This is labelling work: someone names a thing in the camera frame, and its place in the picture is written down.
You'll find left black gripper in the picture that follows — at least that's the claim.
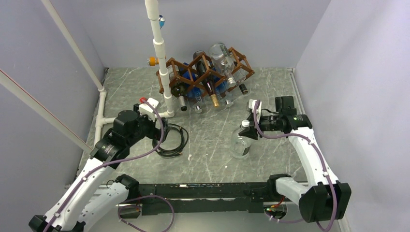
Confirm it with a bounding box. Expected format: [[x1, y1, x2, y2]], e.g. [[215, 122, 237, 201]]
[[126, 104, 171, 146]]

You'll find clear bottle red label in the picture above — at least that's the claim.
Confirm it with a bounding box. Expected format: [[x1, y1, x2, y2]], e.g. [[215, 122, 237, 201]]
[[230, 120, 252, 159]]

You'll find dark green wine bottle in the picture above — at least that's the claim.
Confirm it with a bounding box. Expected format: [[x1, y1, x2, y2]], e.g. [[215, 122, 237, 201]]
[[171, 83, 187, 112]]

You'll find clear square glass bottle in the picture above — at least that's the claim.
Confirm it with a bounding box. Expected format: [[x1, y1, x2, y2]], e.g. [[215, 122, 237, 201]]
[[208, 43, 236, 88]]

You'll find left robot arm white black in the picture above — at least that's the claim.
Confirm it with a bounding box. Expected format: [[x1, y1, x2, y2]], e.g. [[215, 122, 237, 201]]
[[29, 98, 167, 232]]

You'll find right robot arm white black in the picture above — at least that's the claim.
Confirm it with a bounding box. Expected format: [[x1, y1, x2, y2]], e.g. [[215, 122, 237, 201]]
[[239, 96, 351, 231]]

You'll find blue glass bottle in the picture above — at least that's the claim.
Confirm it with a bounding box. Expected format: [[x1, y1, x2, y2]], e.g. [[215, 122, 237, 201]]
[[178, 67, 204, 114], [216, 81, 234, 107]]

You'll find brown wooden wine rack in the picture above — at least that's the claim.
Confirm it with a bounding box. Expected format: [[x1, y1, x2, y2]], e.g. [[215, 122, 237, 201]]
[[165, 47, 255, 90]]

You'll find dark bottle gold cap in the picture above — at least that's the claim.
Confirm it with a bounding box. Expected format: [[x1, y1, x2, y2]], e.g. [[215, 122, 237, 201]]
[[193, 50, 220, 108]]

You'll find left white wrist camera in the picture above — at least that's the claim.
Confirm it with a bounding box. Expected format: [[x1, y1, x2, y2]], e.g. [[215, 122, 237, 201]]
[[138, 97, 160, 121]]

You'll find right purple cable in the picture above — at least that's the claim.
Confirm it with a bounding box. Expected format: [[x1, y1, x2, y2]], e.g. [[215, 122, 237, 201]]
[[252, 100, 337, 232]]

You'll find purple cable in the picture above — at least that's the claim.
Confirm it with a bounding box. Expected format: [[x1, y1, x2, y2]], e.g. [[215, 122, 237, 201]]
[[42, 99, 165, 232], [252, 100, 337, 232]]

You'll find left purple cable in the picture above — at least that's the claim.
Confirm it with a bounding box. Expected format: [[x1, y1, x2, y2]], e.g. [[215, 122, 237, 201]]
[[42, 99, 165, 232]]

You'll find coiled black cable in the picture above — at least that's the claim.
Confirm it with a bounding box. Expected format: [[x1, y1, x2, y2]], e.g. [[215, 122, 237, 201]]
[[152, 123, 189, 159]]

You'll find white pvc pipe frame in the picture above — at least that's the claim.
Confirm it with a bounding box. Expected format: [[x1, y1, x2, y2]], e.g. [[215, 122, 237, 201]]
[[42, 0, 166, 144]]

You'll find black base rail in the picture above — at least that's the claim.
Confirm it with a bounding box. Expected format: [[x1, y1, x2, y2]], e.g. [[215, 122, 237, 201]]
[[126, 182, 283, 216]]

